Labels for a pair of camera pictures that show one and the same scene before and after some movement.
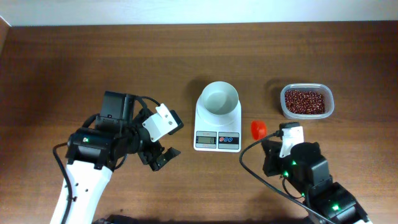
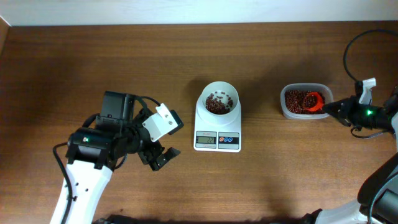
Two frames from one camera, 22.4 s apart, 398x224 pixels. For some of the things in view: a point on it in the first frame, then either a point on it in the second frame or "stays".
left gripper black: (154, 150) stays
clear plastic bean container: (306, 101) stays
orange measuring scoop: (259, 129) to (313, 101)
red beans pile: (305, 102) stays
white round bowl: (219, 98) stays
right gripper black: (271, 150) to (348, 105)
